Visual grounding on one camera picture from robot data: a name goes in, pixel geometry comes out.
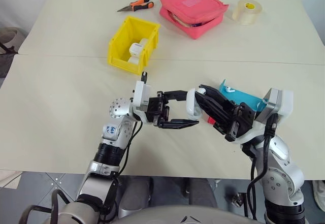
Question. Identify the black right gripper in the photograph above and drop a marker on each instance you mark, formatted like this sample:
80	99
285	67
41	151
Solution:
241	120

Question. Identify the white earbud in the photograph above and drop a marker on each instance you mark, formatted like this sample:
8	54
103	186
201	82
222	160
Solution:
201	90
230	89

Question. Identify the grey round stool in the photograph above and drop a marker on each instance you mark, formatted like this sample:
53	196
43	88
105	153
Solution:
11	37

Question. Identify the clear tape roll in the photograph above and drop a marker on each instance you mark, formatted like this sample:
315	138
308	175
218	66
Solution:
247	12

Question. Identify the teal open tray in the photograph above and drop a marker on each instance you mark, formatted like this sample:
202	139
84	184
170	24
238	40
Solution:
243	98

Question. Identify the pink fabric zip pouch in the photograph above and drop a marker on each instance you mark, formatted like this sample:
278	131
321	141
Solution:
193	8

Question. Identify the white shoe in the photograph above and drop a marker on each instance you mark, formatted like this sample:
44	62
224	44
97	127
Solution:
319	192

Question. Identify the grey robot torso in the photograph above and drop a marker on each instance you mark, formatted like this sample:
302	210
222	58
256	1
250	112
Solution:
188	215

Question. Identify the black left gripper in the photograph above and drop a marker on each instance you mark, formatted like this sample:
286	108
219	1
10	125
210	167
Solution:
155	107

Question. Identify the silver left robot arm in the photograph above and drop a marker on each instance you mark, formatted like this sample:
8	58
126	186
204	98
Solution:
111	155

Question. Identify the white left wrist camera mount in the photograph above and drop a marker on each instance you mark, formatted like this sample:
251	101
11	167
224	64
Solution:
141	94

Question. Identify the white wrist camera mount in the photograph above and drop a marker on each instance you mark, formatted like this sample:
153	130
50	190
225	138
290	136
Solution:
141	94
281	104

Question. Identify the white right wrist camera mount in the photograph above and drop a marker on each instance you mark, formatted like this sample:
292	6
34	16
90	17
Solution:
281	104

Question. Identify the white earbud case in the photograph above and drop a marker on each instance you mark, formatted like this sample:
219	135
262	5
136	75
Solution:
135	48
191	104
134	60

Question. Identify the yellow plastic bin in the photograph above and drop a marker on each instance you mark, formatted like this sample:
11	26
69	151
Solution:
122	48

